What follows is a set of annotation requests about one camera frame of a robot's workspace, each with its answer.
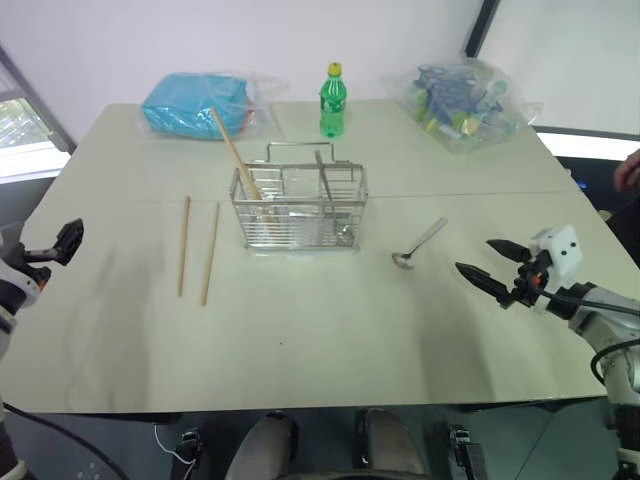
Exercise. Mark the wooden chopstick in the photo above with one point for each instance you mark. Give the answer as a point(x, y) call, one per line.
point(235, 150)
point(210, 255)
point(184, 245)

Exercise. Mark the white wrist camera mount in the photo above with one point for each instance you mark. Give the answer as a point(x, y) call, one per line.
point(17, 282)
point(565, 250)

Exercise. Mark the clear bag of bottles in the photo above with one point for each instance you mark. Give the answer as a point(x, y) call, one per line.
point(460, 102)

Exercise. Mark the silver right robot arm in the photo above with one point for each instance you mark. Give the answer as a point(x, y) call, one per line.
point(602, 320)

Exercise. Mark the green plastic soda bottle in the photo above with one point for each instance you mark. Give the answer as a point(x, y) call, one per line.
point(333, 107)

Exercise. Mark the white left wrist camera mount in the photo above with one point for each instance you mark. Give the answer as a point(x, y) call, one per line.
point(17, 282)

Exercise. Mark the grey rounded shape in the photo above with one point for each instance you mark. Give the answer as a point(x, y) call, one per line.
point(265, 447)
point(392, 445)

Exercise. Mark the bystander dark clothing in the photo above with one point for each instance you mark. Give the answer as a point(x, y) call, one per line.
point(627, 220)

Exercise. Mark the black table leg bracket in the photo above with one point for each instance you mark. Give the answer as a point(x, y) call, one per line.
point(187, 455)
point(465, 452)

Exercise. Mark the black screen frame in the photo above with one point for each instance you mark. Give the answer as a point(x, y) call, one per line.
point(480, 27)

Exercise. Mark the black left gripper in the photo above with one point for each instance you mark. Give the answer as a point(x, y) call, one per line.
point(37, 255)

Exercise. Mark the bystander bare hand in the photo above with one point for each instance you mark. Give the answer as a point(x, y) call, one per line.
point(630, 172)

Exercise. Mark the black window frame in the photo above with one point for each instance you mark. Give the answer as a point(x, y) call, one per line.
point(35, 100)

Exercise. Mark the blue cloth in plastic bag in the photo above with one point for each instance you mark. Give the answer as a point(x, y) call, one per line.
point(195, 102)

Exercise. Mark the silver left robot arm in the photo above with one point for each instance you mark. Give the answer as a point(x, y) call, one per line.
point(5, 330)

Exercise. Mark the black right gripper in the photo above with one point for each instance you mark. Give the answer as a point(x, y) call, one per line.
point(525, 287)

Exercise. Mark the steel spoon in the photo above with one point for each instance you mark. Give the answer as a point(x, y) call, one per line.
point(322, 177)
point(422, 241)

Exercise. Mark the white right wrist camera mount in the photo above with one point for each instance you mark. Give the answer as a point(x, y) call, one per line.
point(565, 250)

